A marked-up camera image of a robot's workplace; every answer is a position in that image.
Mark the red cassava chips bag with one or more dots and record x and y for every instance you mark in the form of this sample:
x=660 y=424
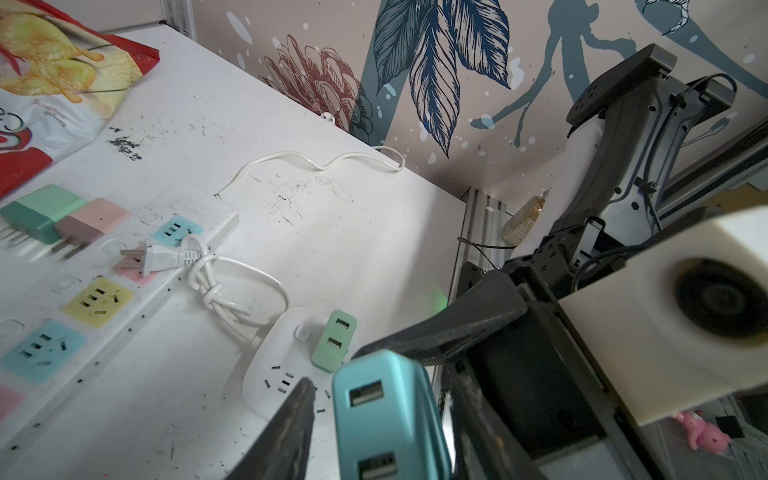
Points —
x=61 y=82

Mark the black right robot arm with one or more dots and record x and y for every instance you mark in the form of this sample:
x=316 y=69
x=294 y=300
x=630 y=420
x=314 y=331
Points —
x=648 y=114

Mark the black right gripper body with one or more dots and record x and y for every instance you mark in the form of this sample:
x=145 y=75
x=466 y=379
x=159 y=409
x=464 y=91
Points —
x=539 y=378

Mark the pink plush toy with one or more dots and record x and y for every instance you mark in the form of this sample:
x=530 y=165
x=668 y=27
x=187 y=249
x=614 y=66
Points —
x=702 y=435

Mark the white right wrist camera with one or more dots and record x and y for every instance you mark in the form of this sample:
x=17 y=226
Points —
x=685 y=321

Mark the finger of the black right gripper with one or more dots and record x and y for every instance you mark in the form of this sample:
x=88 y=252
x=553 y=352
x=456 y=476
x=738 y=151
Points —
x=491 y=305

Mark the pink usb charger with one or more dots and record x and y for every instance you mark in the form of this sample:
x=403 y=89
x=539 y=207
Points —
x=86 y=225

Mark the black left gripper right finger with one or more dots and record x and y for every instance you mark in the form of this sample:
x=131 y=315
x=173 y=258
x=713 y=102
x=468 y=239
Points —
x=485 y=448

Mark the white square power socket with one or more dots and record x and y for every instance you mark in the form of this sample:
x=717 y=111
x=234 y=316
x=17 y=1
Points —
x=284 y=358

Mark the white long power strip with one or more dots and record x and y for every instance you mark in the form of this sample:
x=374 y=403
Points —
x=66 y=310

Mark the light green usb charger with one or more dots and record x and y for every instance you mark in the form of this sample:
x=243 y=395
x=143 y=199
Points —
x=334 y=342

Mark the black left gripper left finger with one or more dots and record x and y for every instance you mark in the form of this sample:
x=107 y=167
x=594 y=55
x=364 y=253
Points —
x=282 y=449

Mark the teal usb charger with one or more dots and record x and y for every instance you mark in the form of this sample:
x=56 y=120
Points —
x=386 y=420

